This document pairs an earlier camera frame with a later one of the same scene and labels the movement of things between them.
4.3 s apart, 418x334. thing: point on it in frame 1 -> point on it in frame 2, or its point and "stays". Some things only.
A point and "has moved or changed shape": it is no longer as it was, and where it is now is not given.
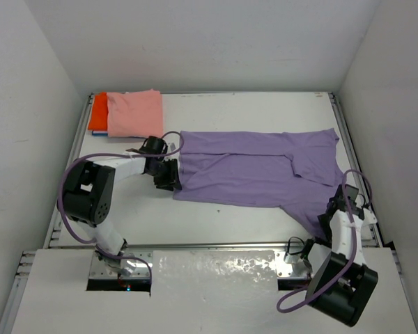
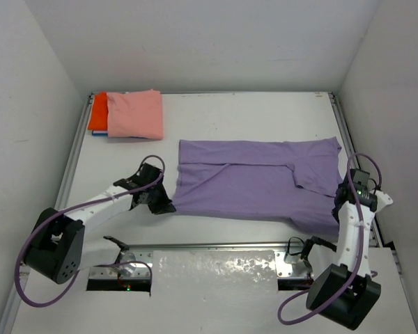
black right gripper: [327, 229] -> [335, 213]
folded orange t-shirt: [99, 117] stays
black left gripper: [172, 174] -> [154, 199]
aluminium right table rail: [373, 239] stays
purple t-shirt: [295, 170] has moved or changed shape
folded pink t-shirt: [136, 113] stays
